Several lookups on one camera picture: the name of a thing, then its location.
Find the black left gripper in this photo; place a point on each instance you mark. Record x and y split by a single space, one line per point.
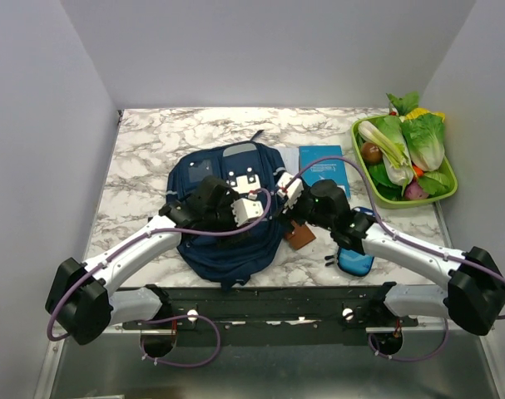
229 199

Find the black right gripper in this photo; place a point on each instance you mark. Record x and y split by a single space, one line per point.
284 214

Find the brown leather wallet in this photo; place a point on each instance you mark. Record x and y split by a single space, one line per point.
299 236

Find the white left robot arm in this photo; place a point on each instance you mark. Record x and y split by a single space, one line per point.
110 270

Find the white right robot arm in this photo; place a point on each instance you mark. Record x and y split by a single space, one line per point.
468 287

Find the teal blue hardcover book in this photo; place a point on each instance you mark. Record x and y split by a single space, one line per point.
326 170

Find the black binder clip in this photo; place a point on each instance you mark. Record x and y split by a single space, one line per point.
331 260

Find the white book with pink roses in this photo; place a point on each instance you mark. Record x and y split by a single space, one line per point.
291 158

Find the blue pencil case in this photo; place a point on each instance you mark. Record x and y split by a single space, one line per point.
350 257

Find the green plastic vegetable tray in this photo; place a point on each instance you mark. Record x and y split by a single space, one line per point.
439 184

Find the brown round fruit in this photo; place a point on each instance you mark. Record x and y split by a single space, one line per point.
371 153

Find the purple onion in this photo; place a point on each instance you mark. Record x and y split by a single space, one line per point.
415 192

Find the white green bok choy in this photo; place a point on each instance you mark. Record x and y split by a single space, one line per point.
395 171

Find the green lettuce head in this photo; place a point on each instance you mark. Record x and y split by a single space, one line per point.
424 136

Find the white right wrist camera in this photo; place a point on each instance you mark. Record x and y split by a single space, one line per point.
289 190

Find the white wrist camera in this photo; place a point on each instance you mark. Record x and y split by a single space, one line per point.
246 211
289 190

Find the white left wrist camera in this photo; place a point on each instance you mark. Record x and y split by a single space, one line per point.
246 211

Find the black mounting rail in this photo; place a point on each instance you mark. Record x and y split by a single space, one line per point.
243 317

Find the aluminium frame rail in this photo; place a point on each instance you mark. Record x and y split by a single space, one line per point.
49 370

